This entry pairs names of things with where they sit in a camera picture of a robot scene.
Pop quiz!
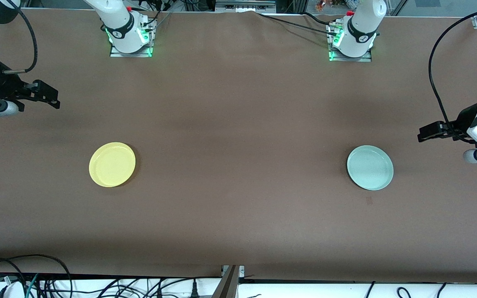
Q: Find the pale green round plate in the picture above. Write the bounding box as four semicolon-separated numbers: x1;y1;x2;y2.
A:
347;145;394;191

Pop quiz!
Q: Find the yellow round plate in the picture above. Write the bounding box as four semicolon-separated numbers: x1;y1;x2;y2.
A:
89;142;136;187

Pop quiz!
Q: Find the brown table cover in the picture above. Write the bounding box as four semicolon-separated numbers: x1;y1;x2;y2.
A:
0;7;477;279

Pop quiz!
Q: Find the grey metal box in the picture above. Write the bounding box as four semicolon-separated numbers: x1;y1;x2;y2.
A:
215;0;277;13

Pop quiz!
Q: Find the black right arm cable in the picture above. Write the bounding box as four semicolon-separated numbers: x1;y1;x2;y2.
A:
2;0;39;75

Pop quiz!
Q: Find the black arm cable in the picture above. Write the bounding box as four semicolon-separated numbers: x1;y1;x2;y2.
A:
2;0;39;75
428;0;477;139

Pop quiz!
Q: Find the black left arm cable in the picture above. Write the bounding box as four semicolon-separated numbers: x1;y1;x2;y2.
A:
428;0;477;139

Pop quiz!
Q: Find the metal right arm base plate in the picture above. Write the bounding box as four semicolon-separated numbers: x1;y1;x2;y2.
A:
110;20;154;58

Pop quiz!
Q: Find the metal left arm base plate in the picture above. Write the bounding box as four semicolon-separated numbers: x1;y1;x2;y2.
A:
328;23;373;62

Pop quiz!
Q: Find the black looped floor cable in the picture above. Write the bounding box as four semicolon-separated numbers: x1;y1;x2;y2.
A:
0;254;73;298

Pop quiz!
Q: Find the black base power cable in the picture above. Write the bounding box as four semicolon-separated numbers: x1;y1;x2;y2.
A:
257;12;339;36

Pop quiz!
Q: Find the green thin cable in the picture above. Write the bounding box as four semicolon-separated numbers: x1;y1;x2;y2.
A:
25;273;40;298

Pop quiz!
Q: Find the aluminium frame profile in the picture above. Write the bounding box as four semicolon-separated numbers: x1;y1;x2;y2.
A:
213;265;246;298

